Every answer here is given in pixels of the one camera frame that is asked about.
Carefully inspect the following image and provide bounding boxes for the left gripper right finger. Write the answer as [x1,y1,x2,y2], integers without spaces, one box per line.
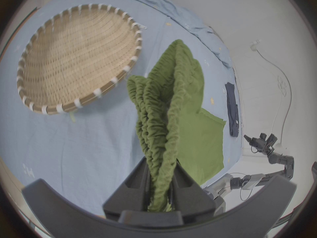
[172,158,216,219]

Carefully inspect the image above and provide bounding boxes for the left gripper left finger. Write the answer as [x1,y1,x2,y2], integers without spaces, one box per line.
[103,156,150,220]

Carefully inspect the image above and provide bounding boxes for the green shorts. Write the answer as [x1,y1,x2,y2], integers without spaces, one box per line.
[127,39,226,213]

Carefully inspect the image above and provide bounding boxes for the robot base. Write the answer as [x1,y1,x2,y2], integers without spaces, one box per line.
[202,174,232,216]

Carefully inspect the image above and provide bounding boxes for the dark blue T-shirt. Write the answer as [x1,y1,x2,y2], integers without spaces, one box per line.
[225,82,240,137]

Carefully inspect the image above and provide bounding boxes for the pale blue quilt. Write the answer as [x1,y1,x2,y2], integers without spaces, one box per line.
[61,0,232,67]

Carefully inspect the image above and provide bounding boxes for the white wall cable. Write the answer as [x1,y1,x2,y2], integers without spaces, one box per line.
[250,39,292,146]

